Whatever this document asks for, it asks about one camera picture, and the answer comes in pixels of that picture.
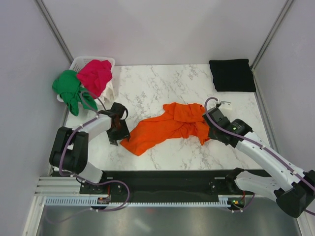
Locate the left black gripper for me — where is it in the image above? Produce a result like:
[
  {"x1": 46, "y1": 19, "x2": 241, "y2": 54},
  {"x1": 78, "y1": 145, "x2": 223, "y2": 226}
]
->
[{"x1": 106, "y1": 119, "x2": 130, "y2": 146}]

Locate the orange t shirt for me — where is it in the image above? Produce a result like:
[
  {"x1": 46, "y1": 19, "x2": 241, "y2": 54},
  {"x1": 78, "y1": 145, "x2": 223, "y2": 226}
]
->
[{"x1": 121, "y1": 102, "x2": 210, "y2": 156}]

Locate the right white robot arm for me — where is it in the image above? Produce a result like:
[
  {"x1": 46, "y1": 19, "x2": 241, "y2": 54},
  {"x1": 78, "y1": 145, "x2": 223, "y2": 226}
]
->
[{"x1": 203, "y1": 107, "x2": 315, "y2": 218}]

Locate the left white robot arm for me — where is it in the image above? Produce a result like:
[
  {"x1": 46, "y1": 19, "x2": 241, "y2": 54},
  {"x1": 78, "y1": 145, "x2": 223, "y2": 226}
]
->
[{"x1": 49, "y1": 102, "x2": 130, "y2": 193}]

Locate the white t shirt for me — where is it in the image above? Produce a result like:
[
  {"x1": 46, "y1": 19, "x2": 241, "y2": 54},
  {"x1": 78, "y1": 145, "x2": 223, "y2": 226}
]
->
[{"x1": 99, "y1": 78, "x2": 119, "y2": 104}]

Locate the folded black t shirt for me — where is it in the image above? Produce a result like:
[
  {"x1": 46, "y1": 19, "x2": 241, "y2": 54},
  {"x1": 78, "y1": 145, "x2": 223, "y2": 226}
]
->
[{"x1": 209, "y1": 59, "x2": 256, "y2": 92}]

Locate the red t shirt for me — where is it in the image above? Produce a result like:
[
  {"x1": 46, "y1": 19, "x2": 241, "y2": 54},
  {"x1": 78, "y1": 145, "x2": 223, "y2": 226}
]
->
[{"x1": 76, "y1": 59, "x2": 113, "y2": 99}]

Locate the green t shirt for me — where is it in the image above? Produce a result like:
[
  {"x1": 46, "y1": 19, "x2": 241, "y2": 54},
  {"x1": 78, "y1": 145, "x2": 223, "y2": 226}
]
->
[{"x1": 52, "y1": 70, "x2": 97, "y2": 116}]

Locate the white laundry basket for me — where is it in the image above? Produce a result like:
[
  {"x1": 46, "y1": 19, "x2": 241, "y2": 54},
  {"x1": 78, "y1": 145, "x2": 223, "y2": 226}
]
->
[{"x1": 57, "y1": 56, "x2": 120, "y2": 106}]

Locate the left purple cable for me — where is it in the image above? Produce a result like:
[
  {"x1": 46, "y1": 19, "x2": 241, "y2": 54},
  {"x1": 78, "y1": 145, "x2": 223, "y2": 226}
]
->
[{"x1": 44, "y1": 90, "x2": 130, "y2": 223}]

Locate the purple cable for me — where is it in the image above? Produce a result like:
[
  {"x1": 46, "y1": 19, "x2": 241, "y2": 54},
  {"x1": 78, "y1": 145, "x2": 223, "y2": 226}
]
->
[
  {"x1": 204, "y1": 97, "x2": 315, "y2": 214},
  {"x1": 44, "y1": 90, "x2": 130, "y2": 223}
]

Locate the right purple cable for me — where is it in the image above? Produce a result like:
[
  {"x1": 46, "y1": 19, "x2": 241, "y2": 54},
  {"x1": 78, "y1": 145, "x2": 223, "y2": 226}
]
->
[{"x1": 204, "y1": 97, "x2": 315, "y2": 214}]

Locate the white slotted cable duct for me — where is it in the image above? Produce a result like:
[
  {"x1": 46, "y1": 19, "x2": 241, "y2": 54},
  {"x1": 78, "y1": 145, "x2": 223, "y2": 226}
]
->
[{"x1": 45, "y1": 196, "x2": 230, "y2": 207}]

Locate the aluminium frame rail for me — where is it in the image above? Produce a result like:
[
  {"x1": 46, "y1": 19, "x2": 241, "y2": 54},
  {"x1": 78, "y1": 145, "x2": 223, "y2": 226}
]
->
[{"x1": 34, "y1": 177, "x2": 81, "y2": 196}]

